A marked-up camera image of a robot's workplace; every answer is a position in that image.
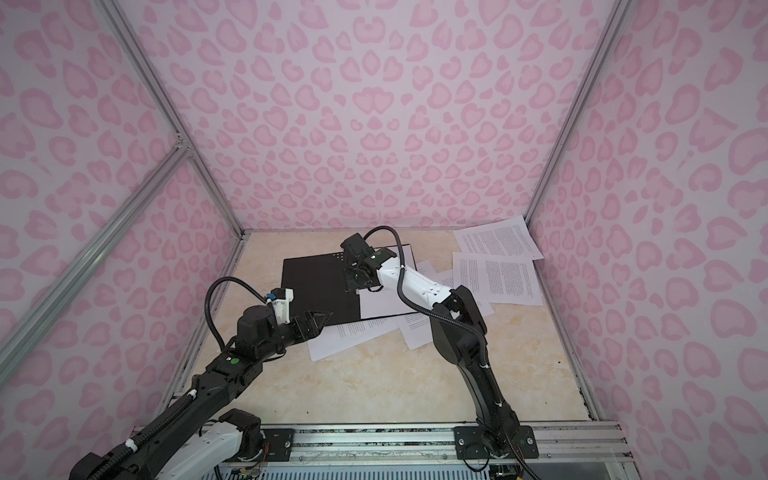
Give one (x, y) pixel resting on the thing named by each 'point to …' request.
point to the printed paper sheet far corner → (509, 238)
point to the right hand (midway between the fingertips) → (356, 277)
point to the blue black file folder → (317, 283)
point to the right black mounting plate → (468, 443)
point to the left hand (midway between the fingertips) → (321, 313)
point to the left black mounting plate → (281, 441)
